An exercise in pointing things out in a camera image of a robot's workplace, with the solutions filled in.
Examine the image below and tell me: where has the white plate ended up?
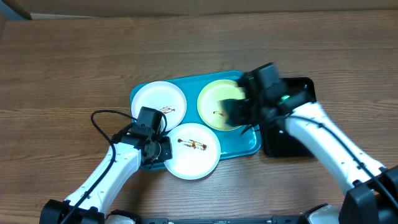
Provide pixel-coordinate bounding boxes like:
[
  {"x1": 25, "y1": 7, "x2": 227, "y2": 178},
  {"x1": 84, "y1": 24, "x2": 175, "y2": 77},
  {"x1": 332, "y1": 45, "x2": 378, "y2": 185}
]
[
  {"x1": 164, "y1": 123, "x2": 221, "y2": 180},
  {"x1": 131, "y1": 81, "x2": 187, "y2": 131}
]

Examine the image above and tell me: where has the yellow-green plate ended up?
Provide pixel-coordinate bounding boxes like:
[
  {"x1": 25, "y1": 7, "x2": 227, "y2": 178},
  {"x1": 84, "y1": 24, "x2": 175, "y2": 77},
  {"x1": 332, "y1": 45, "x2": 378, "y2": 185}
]
[{"x1": 197, "y1": 79, "x2": 244, "y2": 131}]

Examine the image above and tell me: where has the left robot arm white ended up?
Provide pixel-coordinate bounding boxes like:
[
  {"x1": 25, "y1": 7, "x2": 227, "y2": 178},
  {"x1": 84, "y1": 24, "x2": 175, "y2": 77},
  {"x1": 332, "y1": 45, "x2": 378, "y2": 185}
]
[{"x1": 39, "y1": 123, "x2": 172, "y2": 224}]

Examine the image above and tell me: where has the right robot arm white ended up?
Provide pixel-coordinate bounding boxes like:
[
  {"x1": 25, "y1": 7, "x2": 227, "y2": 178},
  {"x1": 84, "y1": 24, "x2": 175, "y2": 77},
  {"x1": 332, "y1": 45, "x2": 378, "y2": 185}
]
[{"x1": 220, "y1": 87, "x2": 397, "y2": 224}]

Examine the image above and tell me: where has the black rectangular tray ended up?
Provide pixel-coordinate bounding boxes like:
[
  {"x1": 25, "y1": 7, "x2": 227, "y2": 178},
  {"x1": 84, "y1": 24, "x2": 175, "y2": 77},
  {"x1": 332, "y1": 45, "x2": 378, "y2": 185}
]
[{"x1": 260, "y1": 77, "x2": 316, "y2": 158}]

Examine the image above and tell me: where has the teal plastic tray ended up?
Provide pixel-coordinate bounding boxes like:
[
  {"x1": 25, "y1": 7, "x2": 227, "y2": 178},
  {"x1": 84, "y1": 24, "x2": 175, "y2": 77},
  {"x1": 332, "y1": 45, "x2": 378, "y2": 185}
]
[{"x1": 129, "y1": 70, "x2": 263, "y2": 171}]

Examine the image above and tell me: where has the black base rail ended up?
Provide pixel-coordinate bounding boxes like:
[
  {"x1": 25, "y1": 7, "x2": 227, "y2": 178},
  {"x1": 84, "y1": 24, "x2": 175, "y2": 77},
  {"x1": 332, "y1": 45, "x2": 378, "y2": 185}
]
[{"x1": 137, "y1": 215, "x2": 308, "y2": 224}]

